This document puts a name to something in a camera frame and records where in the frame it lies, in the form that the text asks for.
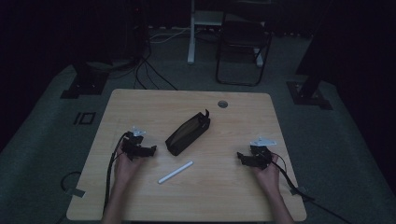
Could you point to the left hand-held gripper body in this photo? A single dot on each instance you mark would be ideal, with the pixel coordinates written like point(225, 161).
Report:
point(133, 146)

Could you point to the white pen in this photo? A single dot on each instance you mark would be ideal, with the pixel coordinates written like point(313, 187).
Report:
point(175, 172)

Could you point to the black stand with base plate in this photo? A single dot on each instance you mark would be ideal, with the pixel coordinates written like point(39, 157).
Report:
point(85, 81)
point(308, 90)

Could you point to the grey tape piece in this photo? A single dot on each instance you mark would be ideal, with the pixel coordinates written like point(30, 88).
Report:
point(299, 190)
point(74, 192)

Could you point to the black pencil case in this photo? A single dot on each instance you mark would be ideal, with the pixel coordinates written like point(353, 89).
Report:
point(186, 133)

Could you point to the white metal stand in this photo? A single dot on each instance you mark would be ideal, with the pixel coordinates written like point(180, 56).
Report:
point(193, 31)

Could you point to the person's left hand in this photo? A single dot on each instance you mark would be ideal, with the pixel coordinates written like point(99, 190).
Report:
point(127, 169)

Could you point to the black folding chair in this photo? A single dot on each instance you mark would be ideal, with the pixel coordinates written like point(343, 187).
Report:
point(241, 46)

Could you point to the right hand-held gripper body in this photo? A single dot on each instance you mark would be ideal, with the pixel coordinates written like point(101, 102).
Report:
point(261, 153)

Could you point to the person's right hand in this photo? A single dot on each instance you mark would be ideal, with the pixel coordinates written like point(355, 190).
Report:
point(268, 177)

